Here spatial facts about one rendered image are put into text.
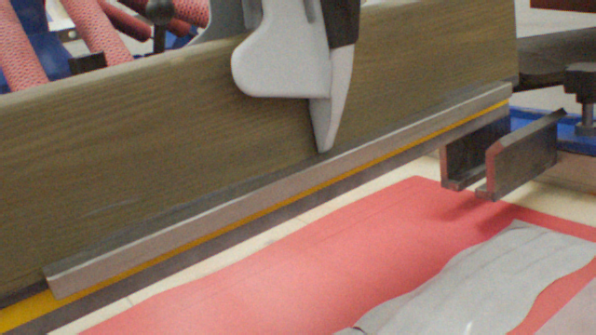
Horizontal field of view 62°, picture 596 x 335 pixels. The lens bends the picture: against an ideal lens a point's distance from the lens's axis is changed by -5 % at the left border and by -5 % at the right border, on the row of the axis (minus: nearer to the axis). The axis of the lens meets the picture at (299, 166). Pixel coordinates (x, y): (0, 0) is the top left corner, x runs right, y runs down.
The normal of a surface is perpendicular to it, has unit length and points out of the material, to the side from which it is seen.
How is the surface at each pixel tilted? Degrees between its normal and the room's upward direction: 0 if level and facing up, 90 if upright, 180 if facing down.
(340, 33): 86
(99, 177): 89
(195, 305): 0
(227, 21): 95
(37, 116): 89
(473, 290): 32
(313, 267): 0
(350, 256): 0
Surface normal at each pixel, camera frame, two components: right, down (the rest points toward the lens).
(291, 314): -0.15, -0.93
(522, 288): 0.22, -0.63
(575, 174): -0.80, 0.32
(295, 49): 0.57, 0.10
